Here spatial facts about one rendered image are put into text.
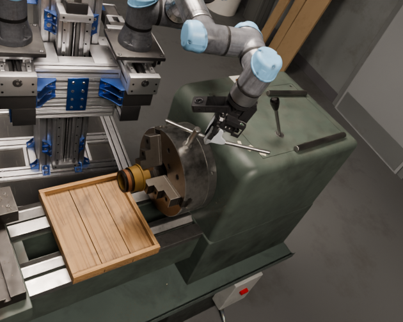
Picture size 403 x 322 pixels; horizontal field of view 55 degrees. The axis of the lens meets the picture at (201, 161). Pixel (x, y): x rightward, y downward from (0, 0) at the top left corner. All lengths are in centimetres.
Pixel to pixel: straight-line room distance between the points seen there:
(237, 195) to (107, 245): 47
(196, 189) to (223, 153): 15
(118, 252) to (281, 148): 65
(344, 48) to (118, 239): 366
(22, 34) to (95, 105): 46
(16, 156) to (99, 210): 118
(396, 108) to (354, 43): 86
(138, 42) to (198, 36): 79
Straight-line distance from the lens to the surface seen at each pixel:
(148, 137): 127
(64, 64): 176
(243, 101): 102
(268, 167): 126
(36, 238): 144
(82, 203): 145
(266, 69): 95
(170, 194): 125
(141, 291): 169
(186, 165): 120
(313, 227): 305
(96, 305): 164
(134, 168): 127
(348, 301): 285
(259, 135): 136
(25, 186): 238
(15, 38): 164
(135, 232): 140
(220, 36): 100
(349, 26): 457
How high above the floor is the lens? 203
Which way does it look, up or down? 42 degrees down
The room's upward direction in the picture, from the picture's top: 23 degrees clockwise
